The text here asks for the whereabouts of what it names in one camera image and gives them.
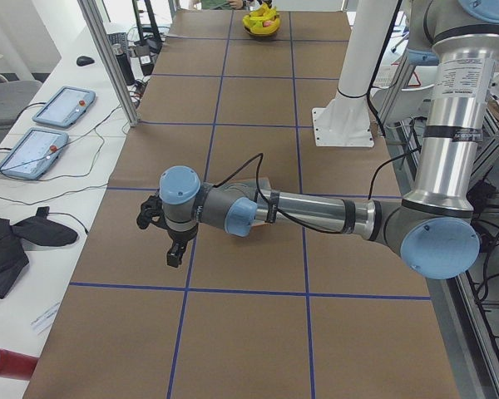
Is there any black computer mouse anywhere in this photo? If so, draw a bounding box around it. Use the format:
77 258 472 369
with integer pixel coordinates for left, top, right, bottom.
76 56 95 67

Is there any dark woven fruit basket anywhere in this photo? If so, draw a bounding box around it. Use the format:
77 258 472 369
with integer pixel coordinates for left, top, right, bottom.
242 15 281 37

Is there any yellow banana bunch in basket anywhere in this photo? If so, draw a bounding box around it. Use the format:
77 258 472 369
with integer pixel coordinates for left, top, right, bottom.
242 2 281 37

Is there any red cylinder tube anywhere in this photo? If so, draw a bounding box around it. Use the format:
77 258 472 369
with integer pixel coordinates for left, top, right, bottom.
0 348 39 381

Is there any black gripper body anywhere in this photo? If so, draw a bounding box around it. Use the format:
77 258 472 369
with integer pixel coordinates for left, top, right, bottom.
167 227 197 252

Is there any black water bottle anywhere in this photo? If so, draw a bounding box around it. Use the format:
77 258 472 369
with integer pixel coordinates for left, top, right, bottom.
111 43 136 86

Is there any black cloth bundle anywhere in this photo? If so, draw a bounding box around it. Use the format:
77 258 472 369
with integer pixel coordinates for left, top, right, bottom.
0 206 78 299

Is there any lower blue teach pendant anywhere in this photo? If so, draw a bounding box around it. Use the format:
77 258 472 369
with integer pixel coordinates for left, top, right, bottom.
0 127 69 180

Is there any aluminium frame post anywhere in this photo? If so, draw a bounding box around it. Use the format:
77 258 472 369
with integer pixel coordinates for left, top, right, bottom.
77 0 139 127

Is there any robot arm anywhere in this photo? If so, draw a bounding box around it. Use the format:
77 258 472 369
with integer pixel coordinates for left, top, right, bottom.
156 1 499 279

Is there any blue teach pendant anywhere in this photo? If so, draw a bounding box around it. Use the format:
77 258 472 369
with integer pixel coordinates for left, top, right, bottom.
32 86 96 128
0 127 69 180

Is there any upper blue teach pendant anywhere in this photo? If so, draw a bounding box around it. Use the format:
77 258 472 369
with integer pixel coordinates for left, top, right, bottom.
32 86 96 128

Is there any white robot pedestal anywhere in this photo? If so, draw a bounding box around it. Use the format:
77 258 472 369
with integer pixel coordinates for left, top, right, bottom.
312 0 401 148

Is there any grey square plate orange rim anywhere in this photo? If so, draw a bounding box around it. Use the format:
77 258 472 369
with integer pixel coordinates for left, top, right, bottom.
232 176 272 228

